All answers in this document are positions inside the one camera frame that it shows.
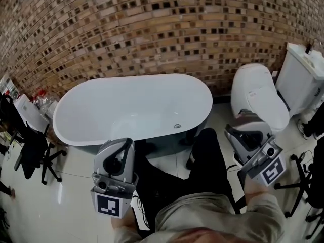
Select pile of clear plastic bottles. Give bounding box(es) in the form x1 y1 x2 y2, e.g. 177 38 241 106
31 88 61 119

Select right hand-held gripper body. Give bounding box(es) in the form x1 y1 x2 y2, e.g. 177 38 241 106
233 135 287 187

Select person's left forearm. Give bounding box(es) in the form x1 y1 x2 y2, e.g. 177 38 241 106
110 206 139 231

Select person's grey shirt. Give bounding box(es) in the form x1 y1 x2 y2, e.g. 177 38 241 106
113 192 287 243

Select white cabinet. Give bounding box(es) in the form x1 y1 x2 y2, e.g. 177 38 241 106
275 42 324 118

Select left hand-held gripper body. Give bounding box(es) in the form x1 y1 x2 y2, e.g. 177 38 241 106
90 172 139 219

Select person's black trousers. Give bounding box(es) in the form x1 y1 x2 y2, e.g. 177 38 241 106
135 127 235 234

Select black office chair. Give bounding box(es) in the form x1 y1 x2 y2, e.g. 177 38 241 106
0 94 68 186
274 135 324 240

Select person's right forearm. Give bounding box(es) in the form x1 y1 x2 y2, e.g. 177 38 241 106
243 177 270 201

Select thin black cable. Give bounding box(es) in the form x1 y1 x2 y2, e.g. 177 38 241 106
132 194 150 232

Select white oval bathtub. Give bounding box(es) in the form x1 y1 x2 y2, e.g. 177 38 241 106
52 73 214 159

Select white egg-shaped toilet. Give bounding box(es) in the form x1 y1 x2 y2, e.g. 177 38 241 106
230 63 291 133

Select white flat box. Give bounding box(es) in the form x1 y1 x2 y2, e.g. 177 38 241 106
13 93 51 133

